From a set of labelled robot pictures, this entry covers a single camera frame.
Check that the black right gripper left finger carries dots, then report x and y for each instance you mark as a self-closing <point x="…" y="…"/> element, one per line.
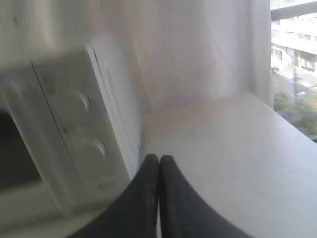
<point x="134" y="213"/>

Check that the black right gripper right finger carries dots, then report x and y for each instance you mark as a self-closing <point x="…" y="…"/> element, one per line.
<point x="183" y="213"/>

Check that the white microwave door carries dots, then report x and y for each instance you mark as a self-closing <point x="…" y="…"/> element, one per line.
<point x="31" y="179"/>

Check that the white microwave oven body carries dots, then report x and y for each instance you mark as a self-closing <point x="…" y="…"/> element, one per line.
<point x="99" y="71"/>

